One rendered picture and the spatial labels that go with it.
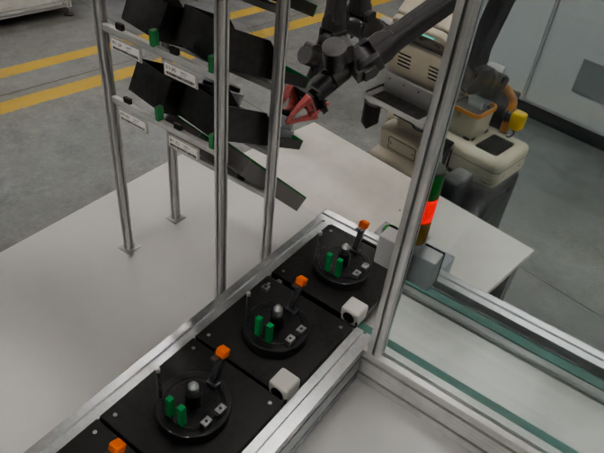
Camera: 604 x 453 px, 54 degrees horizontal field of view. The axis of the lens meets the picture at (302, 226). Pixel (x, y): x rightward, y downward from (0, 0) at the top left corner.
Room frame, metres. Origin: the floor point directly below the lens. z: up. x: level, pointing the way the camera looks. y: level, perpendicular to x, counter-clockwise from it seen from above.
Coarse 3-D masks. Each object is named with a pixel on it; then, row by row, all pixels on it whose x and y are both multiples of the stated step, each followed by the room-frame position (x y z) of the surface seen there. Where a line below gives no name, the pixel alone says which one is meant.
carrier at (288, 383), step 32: (256, 288) 0.95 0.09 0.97; (288, 288) 0.96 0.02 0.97; (224, 320) 0.84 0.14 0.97; (256, 320) 0.80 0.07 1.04; (288, 320) 0.85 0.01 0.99; (320, 320) 0.87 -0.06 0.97; (256, 352) 0.77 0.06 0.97; (288, 352) 0.77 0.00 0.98; (320, 352) 0.79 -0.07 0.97; (288, 384) 0.69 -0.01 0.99
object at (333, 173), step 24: (312, 144) 1.77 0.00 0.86; (336, 144) 1.79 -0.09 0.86; (288, 168) 1.61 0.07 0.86; (312, 168) 1.62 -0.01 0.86; (336, 168) 1.64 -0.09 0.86; (360, 168) 1.66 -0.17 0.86; (384, 168) 1.68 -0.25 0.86; (312, 192) 1.49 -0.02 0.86; (336, 192) 1.51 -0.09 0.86; (360, 192) 1.52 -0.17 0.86; (384, 192) 1.54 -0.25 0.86; (360, 216) 1.40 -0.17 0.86; (384, 216) 1.42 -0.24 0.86
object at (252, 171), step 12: (228, 144) 1.21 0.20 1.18; (228, 156) 1.21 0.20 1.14; (240, 156) 1.24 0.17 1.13; (240, 168) 1.24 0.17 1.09; (252, 168) 1.10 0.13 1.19; (264, 168) 1.13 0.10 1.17; (252, 180) 1.11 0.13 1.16; (264, 180) 1.14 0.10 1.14; (276, 192) 1.17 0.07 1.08; (288, 192) 1.20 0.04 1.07; (288, 204) 1.20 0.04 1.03; (300, 204) 1.23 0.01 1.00
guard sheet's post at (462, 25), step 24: (480, 0) 0.80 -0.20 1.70; (456, 24) 0.81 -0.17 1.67; (456, 48) 0.81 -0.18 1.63; (456, 72) 0.80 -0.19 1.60; (432, 96) 0.81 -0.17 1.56; (432, 120) 0.81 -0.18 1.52; (432, 144) 0.80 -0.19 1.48; (432, 168) 0.80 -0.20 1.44; (408, 192) 0.81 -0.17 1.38; (408, 216) 0.81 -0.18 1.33; (408, 240) 0.80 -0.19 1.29; (384, 288) 0.81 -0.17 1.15; (384, 312) 0.81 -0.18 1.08; (384, 336) 0.80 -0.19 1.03
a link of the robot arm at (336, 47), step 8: (328, 40) 1.31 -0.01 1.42; (336, 40) 1.31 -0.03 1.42; (344, 40) 1.31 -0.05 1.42; (328, 48) 1.29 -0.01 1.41; (336, 48) 1.29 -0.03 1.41; (344, 48) 1.29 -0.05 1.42; (352, 48) 1.31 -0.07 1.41; (328, 56) 1.28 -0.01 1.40; (336, 56) 1.27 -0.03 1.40; (344, 56) 1.29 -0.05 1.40; (352, 56) 1.32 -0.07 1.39; (328, 64) 1.29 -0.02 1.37; (336, 64) 1.28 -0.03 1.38; (344, 64) 1.30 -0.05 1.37; (352, 64) 1.33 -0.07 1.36; (336, 72) 1.30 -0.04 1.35; (352, 72) 1.34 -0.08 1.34; (360, 72) 1.32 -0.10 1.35; (368, 72) 1.32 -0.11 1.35; (376, 72) 1.34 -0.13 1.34; (360, 80) 1.33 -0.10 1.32; (368, 80) 1.34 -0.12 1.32
